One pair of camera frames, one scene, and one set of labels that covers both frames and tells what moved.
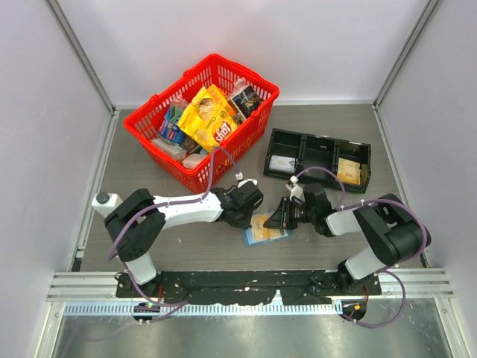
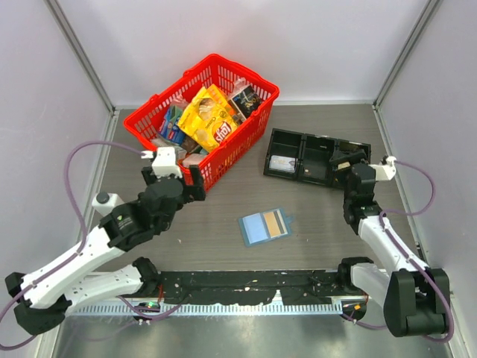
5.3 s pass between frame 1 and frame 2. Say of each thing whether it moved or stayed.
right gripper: moved
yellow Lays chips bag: stayed
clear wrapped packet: stayed
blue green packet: stayed
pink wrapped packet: stayed
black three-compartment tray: stayed
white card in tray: stayed
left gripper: moved
